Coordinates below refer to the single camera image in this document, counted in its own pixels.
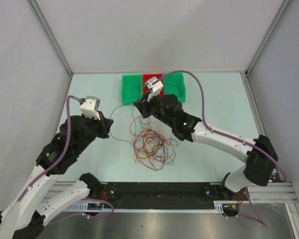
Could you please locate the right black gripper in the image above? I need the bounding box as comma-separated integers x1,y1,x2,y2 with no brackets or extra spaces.
133,90,174,128

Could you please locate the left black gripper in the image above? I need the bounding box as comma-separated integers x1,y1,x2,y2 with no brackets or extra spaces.
75,110,114,154

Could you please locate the dark grey wire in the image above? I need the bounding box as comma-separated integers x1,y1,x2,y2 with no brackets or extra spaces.
109,104,160,172

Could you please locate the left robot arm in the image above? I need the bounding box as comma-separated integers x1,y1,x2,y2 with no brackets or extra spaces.
0,115,114,239

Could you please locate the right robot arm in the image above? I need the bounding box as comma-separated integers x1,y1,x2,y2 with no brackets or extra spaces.
133,95,278,200

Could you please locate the right green bin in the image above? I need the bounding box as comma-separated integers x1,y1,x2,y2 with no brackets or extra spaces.
163,73,186,103

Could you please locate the green bin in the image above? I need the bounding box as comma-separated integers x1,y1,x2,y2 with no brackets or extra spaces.
163,73,186,103
121,74,143,105

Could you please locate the red bin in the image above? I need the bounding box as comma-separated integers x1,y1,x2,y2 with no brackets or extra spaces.
143,73,165,99

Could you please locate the left green bin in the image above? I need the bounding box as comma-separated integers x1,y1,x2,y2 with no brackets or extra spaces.
121,74,143,105

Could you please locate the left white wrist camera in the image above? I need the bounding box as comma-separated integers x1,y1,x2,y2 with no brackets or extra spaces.
80,96,101,120

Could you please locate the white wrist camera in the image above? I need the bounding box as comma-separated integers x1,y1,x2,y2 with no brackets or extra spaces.
80,96,101,120
145,77,163,102

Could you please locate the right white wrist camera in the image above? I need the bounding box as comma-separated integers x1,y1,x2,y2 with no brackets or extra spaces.
145,77,163,102

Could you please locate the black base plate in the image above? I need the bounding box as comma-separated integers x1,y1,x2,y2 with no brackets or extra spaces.
88,182,247,210

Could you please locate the grey slotted cable duct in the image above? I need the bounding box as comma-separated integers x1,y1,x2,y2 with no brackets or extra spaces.
64,202,224,214

